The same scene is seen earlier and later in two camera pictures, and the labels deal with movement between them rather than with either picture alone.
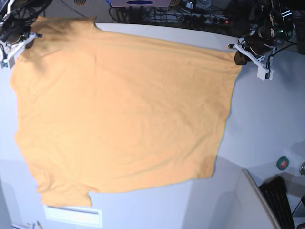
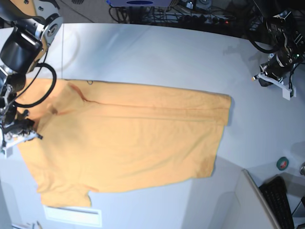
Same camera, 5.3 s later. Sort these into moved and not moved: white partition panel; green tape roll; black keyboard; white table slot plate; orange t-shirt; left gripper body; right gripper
Moved: orange t-shirt; left gripper body; right gripper
Not moved: black keyboard; white partition panel; white table slot plate; green tape roll
